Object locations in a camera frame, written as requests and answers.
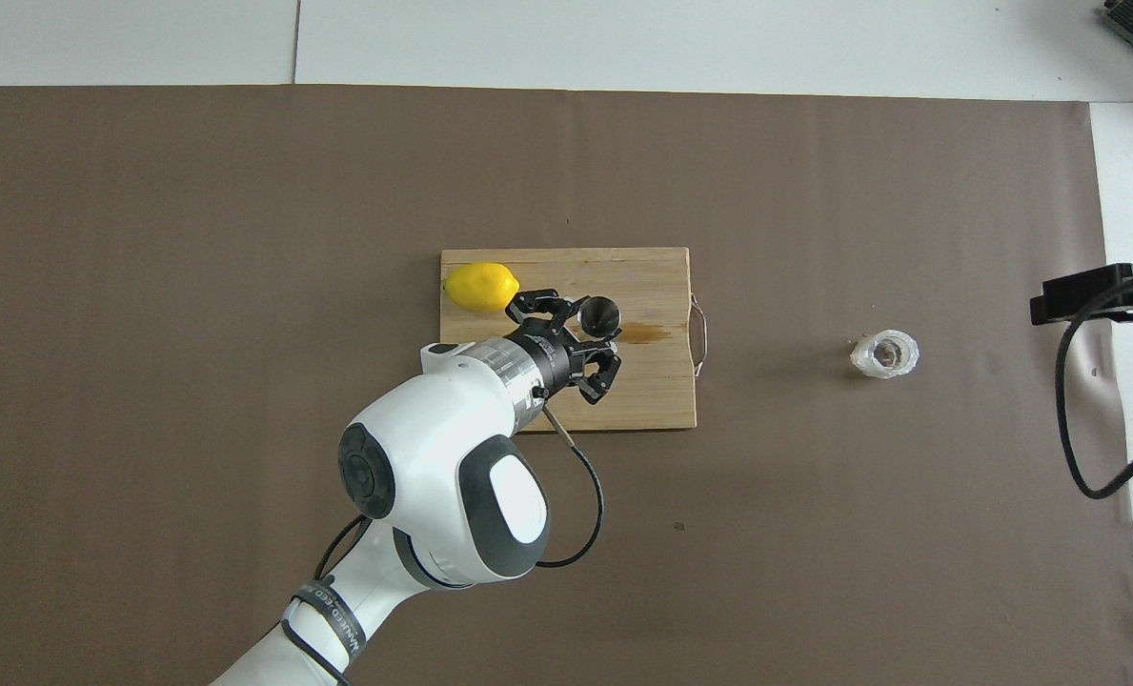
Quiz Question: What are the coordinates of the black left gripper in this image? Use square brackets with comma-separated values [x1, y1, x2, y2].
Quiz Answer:
[506, 288, 622, 406]

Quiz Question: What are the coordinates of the steel jigger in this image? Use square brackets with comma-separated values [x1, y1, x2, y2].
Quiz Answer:
[577, 295, 624, 342]

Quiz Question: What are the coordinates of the clear plastic cup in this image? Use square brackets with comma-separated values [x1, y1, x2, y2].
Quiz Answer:
[848, 329, 921, 381]

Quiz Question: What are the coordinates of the yellow lemon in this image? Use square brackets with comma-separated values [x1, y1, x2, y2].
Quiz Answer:
[442, 262, 521, 314]

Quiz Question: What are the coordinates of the wooden cutting board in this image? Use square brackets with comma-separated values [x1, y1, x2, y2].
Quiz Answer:
[438, 247, 710, 435]

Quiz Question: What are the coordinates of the brown paper mat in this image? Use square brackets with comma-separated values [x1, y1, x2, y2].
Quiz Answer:
[0, 84, 1133, 686]

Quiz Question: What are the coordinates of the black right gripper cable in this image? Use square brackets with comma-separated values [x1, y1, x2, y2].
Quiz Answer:
[1054, 272, 1133, 499]

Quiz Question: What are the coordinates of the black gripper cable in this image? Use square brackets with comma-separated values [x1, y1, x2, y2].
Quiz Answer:
[536, 405, 607, 570]
[1054, 272, 1133, 499]

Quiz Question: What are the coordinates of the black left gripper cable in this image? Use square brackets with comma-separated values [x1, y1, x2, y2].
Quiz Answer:
[536, 405, 607, 570]

